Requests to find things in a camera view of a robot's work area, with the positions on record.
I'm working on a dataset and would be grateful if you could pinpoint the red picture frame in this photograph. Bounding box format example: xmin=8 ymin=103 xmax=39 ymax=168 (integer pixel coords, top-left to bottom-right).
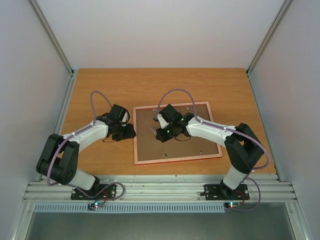
xmin=132 ymin=101 xmax=223 ymax=166

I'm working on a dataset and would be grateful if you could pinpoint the clear handled screwdriver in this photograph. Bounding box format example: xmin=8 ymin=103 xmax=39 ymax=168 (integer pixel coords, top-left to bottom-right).
xmin=149 ymin=127 xmax=157 ymax=135

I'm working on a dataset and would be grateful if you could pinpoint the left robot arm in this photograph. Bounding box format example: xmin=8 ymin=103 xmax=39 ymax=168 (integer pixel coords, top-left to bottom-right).
xmin=36 ymin=104 xmax=136 ymax=198

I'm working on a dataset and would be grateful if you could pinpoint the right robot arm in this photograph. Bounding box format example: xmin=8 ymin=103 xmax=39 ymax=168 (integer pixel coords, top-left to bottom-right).
xmin=154 ymin=104 xmax=268 ymax=200

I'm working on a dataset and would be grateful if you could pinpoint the left controller board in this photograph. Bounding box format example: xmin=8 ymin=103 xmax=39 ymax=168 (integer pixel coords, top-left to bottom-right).
xmin=87 ymin=202 xmax=104 ymax=211

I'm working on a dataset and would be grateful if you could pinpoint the controller board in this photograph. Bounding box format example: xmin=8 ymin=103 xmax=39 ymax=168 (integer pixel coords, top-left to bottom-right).
xmin=87 ymin=202 xmax=104 ymax=211
xmin=224 ymin=201 xmax=244 ymax=209

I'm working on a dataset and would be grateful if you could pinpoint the right controller board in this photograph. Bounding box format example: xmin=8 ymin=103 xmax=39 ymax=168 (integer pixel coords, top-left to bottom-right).
xmin=224 ymin=201 xmax=244 ymax=209

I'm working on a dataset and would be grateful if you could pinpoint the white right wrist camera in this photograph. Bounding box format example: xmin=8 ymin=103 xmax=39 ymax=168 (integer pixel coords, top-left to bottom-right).
xmin=154 ymin=113 xmax=169 ymax=129

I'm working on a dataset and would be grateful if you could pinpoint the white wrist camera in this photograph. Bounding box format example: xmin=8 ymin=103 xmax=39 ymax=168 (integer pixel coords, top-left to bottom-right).
xmin=154 ymin=113 xmax=169 ymax=129
xmin=121 ymin=110 xmax=131 ymax=125

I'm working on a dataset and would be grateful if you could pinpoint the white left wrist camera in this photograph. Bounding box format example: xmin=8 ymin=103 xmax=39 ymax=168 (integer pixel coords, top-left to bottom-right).
xmin=121 ymin=110 xmax=131 ymax=125

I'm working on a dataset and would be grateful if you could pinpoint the brown frame backing board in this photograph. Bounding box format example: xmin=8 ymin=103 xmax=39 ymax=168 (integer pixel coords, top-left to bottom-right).
xmin=135 ymin=103 xmax=220 ymax=162

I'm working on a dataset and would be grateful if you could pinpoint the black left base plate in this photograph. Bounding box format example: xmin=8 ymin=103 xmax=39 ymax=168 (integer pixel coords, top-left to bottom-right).
xmin=70 ymin=184 xmax=117 ymax=201

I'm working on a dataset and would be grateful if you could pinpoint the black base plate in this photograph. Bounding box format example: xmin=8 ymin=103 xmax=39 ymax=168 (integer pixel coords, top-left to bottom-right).
xmin=70 ymin=184 xmax=117 ymax=201
xmin=199 ymin=183 xmax=250 ymax=201

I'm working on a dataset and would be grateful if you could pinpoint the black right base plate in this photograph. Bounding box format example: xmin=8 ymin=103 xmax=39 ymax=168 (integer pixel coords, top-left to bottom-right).
xmin=199 ymin=183 xmax=250 ymax=201

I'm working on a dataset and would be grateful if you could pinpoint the slotted grey cable duct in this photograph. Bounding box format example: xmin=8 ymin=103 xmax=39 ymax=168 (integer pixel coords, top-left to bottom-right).
xmin=33 ymin=202 xmax=225 ymax=214

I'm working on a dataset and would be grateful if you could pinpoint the aluminium front rail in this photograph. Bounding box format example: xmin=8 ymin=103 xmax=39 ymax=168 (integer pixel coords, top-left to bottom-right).
xmin=23 ymin=174 xmax=297 ymax=203

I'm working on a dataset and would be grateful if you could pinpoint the left aluminium corner post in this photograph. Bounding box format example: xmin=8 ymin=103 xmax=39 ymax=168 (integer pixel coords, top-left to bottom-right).
xmin=28 ymin=0 xmax=75 ymax=77

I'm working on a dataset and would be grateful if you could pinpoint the aluminium corner post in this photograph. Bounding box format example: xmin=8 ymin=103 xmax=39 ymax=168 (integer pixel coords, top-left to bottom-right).
xmin=28 ymin=0 xmax=75 ymax=77
xmin=245 ymin=0 xmax=294 ymax=76

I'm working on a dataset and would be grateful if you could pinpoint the right aluminium corner post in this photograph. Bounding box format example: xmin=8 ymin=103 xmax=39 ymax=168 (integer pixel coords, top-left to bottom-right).
xmin=245 ymin=0 xmax=294 ymax=76

